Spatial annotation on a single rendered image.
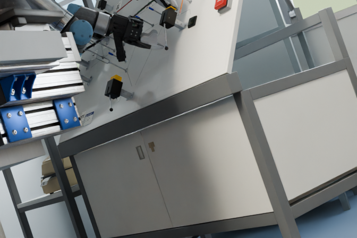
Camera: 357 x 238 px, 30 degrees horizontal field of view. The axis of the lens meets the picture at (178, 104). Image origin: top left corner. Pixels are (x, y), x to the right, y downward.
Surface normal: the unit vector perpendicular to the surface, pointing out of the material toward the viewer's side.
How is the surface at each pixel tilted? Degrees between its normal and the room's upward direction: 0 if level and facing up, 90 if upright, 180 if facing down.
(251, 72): 90
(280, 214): 90
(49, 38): 90
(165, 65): 54
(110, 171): 90
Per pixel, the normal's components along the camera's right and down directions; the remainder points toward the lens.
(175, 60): -0.79, -0.37
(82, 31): 0.30, -0.14
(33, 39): 0.86, -0.32
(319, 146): 0.59, -0.24
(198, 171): -0.74, 0.23
